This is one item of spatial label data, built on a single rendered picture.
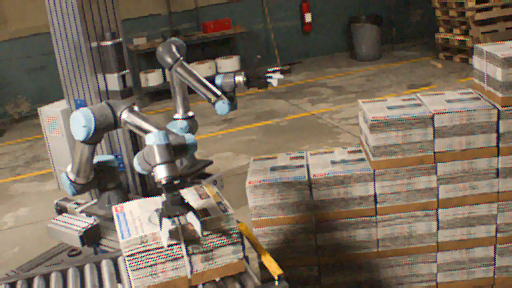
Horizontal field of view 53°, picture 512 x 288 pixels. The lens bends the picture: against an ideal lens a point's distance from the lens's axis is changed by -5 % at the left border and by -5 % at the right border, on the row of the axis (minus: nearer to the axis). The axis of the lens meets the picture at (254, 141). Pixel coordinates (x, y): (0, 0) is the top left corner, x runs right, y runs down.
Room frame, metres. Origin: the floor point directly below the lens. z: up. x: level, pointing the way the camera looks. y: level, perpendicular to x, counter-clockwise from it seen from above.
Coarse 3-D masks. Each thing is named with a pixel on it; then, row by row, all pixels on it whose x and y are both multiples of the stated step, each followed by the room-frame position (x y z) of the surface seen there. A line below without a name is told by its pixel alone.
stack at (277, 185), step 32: (256, 160) 2.57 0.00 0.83; (288, 160) 2.51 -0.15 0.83; (320, 160) 2.45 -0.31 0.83; (352, 160) 2.39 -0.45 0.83; (480, 160) 2.18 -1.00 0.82; (256, 192) 2.27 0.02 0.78; (288, 192) 2.26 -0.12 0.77; (320, 192) 2.25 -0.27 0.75; (352, 192) 2.24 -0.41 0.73; (384, 192) 2.22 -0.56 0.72; (416, 192) 2.21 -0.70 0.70; (448, 192) 2.19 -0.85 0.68; (480, 192) 2.18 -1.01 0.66; (320, 224) 2.24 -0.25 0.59; (352, 224) 2.23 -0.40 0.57; (384, 224) 2.21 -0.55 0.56; (416, 224) 2.20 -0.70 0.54; (448, 224) 2.19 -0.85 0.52; (480, 224) 2.18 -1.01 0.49; (288, 256) 2.26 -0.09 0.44; (320, 256) 2.25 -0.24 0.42; (416, 256) 2.21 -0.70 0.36; (448, 256) 2.19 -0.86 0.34; (480, 256) 2.17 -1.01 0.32
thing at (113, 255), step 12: (108, 252) 1.83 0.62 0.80; (120, 252) 1.82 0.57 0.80; (60, 264) 1.78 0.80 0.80; (72, 264) 1.77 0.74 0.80; (84, 264) 1.76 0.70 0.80; (96, 264) 1.77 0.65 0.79; (12, 276) 1.72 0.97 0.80; (24, 276) 1.71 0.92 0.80; (48, 276) 1.72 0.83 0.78; (84, 276) 1.76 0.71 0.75
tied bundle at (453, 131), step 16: (448, 112) 2.21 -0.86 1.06; (464, 112) 2.18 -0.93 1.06; (480, 112) 2.17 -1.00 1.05; (496, 112) 2.16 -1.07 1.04; (448, 128) 2.20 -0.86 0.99; (464, 128) 2.19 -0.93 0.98; (480, 128) 2.18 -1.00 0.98; (496, 128) 2.17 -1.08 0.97; (448, 144) 2.19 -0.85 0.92; (464, 144) 2.18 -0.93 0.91; (480, 144) 2.17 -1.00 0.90
